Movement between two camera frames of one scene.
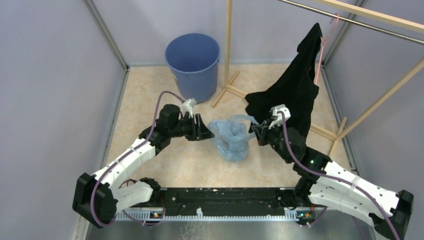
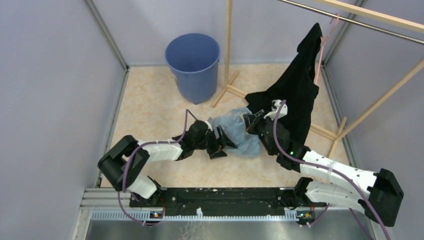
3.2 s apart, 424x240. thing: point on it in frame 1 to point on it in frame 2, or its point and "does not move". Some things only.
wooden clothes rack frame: x=341 y=132 does not move
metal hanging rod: x=354 y=20 does not move
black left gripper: x=199 y=131 to x=218 y=144
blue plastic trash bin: x=194 y=59 does not move
